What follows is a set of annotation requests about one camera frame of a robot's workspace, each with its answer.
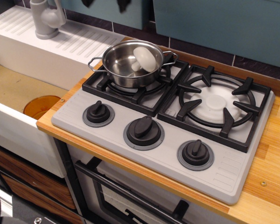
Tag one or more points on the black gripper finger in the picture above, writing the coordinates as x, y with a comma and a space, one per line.
123, 5
87, 3

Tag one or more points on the stainless steel pot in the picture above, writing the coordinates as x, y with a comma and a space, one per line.
118, 59

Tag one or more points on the black left stove knob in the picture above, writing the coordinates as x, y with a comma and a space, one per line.
98, 115

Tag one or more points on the black stove knob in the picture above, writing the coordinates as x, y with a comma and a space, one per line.
98, 115
195, 155
144, 134

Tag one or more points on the black middle stove knob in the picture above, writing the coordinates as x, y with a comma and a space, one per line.
144, 134

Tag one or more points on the grey toy stove top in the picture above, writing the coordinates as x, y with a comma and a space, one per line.
224, 180

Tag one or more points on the black right stove knob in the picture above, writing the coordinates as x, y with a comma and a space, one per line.
195, 155

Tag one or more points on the grey toy faucet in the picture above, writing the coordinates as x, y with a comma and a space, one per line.
47, 21

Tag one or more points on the black left burner grate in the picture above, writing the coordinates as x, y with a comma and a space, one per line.
146, 100

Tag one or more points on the black burner grate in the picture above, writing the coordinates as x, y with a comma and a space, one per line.
146, 100
235, 134

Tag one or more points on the white toy sink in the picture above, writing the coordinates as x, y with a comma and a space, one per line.
31, 68

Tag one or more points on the orange sink drain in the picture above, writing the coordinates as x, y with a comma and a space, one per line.
37, 107

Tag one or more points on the black right burner grate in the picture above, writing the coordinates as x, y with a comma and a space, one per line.
235, 134

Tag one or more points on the wooden drawer fronts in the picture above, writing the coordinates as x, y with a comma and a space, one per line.
38, 186

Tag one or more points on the oven door with black handle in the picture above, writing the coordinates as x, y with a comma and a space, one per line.
119, 203

